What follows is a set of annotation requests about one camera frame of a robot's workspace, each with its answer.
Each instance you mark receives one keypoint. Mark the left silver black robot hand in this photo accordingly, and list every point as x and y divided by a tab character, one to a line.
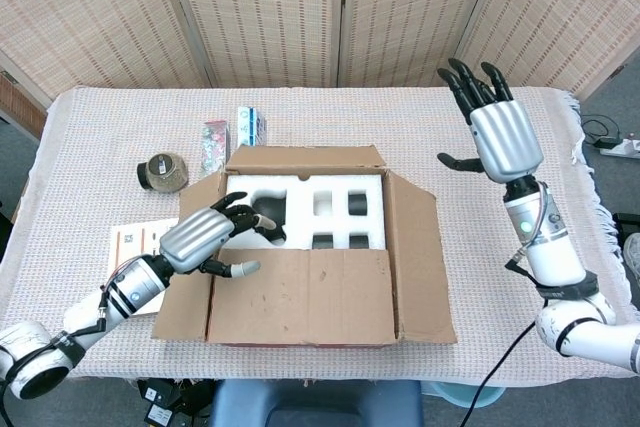
195	242

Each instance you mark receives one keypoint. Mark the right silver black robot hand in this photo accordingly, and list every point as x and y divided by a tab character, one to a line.
505	137

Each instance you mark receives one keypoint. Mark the red cardboard shipping box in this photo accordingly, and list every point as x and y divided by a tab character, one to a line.
340	292

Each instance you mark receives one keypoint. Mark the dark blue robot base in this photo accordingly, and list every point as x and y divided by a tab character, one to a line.
320	402

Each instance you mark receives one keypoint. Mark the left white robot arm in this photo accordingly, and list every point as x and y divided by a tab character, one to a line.
130	292

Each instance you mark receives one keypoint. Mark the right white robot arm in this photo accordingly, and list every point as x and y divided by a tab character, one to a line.
555	257

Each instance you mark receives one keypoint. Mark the flat white printed box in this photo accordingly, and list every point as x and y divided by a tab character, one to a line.
135	242

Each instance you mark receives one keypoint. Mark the floral printed small box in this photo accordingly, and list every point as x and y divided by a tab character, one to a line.
215	147

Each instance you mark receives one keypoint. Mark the round glass jar black lid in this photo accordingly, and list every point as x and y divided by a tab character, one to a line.
162	172

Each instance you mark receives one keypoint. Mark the large black rounded appliance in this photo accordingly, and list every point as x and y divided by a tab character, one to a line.
270	204

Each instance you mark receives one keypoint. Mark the white foam insert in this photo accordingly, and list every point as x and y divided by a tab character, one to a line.
300	207

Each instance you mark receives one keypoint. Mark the white power strip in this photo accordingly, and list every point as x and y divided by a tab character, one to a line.
622	147

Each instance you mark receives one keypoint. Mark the blue white small carton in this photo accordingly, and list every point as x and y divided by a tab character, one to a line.
250	127

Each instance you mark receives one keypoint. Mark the small black cylinder part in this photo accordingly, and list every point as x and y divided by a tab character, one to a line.
323	242
358	203
359	242

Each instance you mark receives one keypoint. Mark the white woven tablecloth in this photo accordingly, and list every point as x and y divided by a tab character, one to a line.
350	117

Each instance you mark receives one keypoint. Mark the black electronics module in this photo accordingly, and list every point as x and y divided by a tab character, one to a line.
160	404

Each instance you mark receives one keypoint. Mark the grey shoe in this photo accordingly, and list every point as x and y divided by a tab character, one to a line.
632	252

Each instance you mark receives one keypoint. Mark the brown wooden cabinet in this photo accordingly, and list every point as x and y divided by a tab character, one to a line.
20	107

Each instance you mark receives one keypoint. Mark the woven folding screen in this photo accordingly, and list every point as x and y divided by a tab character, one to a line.
275	7

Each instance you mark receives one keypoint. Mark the light blue bucket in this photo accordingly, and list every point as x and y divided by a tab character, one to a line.
460	394

